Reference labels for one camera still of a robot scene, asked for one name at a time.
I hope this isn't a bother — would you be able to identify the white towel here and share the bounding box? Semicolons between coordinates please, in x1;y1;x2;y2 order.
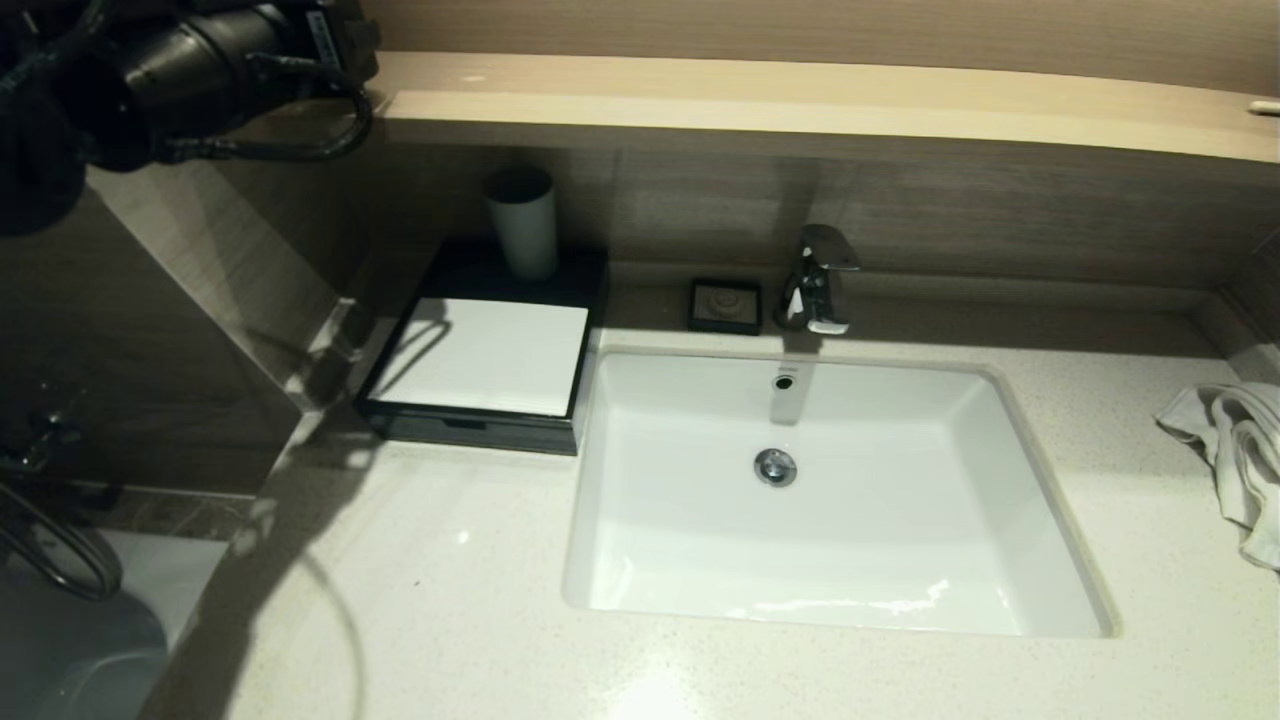
1155;385;1280;573

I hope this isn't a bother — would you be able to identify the chrome wall valve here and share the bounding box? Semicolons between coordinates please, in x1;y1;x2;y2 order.
10;405;89;471

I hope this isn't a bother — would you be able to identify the chrome faucet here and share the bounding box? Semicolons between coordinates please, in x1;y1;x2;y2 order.
775;225;860;337

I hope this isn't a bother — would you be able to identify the black amenity drawer box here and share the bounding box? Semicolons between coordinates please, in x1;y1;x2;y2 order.
355;240;611;456

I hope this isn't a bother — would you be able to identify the light wooden shelf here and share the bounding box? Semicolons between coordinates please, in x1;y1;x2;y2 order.
370;53;1280;168

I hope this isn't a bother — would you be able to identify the black hose loop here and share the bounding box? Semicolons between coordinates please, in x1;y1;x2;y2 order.
0;485;126;601

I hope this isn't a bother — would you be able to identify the grey cup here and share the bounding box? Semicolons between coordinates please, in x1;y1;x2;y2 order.
485;167;559;284

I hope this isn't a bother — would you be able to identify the black square soap dish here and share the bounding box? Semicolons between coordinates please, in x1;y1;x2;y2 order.
688;278;764;337

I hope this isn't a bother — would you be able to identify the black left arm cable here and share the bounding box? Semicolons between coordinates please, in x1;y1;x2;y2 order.
150;55;376;166

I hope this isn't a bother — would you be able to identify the white ceramic sink basin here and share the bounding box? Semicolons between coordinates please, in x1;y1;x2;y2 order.
562;346;1121;639

